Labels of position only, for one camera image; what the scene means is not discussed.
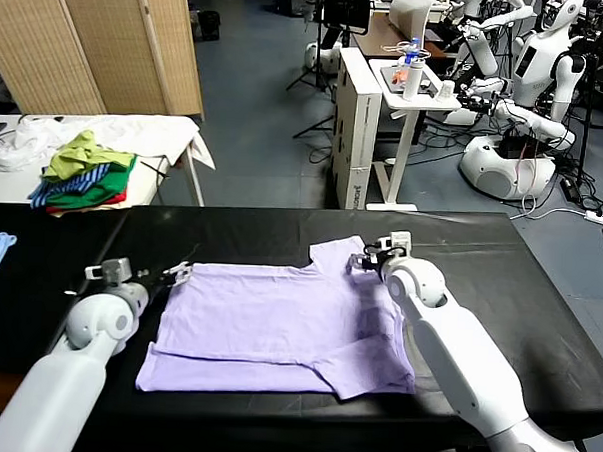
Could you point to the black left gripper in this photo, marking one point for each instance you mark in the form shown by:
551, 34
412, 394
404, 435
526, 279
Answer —
151, 283

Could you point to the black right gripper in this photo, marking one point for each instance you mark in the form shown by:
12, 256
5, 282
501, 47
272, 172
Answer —
379, 262

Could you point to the lavender t-shirt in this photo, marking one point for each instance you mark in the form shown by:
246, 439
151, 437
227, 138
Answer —
277, 330

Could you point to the large white robot base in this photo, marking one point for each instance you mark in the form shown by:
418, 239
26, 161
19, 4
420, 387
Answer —
494, 169

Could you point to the small white robot base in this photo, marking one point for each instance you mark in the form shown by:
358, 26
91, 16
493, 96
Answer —
325, 58

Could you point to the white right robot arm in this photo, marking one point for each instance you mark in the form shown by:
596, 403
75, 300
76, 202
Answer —
456, 353

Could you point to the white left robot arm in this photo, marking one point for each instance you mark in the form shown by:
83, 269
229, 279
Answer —
70, 376

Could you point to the red folded garment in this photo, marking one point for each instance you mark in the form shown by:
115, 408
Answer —
113, 198

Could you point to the beige folded garment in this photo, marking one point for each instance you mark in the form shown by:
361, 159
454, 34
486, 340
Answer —
89, 211

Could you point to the green folded garment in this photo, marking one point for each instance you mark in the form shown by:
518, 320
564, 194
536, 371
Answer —
109, 180

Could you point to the black plastic table cover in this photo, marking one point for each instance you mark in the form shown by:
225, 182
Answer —
480, 254
30, 254

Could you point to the tall white cardboard box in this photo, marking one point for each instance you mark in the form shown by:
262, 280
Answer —
358, 133

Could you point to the white standing desk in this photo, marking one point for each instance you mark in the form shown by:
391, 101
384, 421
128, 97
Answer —
410, 135

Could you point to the blue striped garment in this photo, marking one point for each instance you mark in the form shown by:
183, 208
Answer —
75, 182

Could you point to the white folding table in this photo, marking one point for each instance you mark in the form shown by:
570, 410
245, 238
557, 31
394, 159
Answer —
145, 133

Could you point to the lime green garment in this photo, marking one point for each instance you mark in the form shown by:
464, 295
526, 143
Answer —
76, 153

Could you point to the white thermos bottle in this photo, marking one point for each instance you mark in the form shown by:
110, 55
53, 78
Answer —
412, 81

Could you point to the small orange item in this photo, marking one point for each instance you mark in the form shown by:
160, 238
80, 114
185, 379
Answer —
399, 77

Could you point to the gray tray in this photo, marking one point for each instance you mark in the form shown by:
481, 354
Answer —
430, 83

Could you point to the black tripod stand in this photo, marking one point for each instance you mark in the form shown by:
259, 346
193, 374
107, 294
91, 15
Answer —
318, 66

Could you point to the crumpled white garment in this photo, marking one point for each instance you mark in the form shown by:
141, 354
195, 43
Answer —
30, 135

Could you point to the clear blue-capped water bottle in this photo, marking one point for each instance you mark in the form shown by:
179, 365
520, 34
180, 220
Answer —
412, 49

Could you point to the black power adapter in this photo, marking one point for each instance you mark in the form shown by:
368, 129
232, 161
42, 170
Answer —
571, 189

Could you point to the brown wooden desk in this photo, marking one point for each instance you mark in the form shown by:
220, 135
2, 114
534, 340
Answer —
377, 40

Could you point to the white power strip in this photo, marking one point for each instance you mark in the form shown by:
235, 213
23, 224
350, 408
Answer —
599, 216

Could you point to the black trash bin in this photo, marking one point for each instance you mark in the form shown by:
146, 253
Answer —
207, 27

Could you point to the wooden folding screen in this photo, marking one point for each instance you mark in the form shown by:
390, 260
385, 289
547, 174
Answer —
89, 41

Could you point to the black monitor panel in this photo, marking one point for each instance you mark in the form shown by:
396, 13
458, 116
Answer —
347, 7

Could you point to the white humanoid robot black shoulders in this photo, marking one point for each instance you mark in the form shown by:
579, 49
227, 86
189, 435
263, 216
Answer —
536, 63

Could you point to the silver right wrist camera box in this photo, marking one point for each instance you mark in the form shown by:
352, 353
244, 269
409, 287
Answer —
401, 243

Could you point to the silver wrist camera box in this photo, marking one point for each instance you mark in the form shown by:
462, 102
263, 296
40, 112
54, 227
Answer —
110, 270
401, 243

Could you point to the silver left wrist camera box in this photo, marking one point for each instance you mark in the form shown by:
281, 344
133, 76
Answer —
110, 270

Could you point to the white side table frame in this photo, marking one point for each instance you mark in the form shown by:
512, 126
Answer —
196, 181

